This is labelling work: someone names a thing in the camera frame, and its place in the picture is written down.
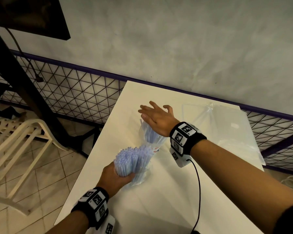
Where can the pack of white straws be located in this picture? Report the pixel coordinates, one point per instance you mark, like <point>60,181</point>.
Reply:
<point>129,160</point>

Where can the small bunch of blue straws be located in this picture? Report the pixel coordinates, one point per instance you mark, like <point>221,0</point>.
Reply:
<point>151,137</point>

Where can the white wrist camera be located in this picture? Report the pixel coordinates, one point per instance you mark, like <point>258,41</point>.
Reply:
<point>110,227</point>
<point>178,160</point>

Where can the black shirt sleeve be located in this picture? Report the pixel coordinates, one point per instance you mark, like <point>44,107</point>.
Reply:
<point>290,221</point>

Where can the person's left forearm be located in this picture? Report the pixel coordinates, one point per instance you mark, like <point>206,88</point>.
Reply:
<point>68,225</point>

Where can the black wall screen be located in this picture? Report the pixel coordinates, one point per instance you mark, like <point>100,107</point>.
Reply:
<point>26,17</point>

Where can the person's right hand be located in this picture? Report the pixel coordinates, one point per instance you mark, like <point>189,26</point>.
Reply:
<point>161,121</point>

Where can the pack of clear straws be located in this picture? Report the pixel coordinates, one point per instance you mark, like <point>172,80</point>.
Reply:
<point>234,138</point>

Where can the long clear straw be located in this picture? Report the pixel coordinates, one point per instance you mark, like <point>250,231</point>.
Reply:
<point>210,106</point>

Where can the black left wristband with markers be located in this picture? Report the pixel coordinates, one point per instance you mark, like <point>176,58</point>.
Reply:
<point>95,199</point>

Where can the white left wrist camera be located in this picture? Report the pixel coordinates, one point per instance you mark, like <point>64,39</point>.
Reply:
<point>110,227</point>

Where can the white plastic chair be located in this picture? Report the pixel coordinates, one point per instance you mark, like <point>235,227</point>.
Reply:
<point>31,121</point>

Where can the person's right forearm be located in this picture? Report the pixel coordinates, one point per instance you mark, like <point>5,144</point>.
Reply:
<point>234,173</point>

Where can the person's left hand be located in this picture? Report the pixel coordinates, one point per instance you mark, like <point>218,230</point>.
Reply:
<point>110,181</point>

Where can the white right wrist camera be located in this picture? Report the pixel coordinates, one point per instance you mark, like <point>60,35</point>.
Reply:
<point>178,160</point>

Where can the clear square plastic box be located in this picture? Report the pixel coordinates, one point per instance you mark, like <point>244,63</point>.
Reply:
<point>193,119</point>

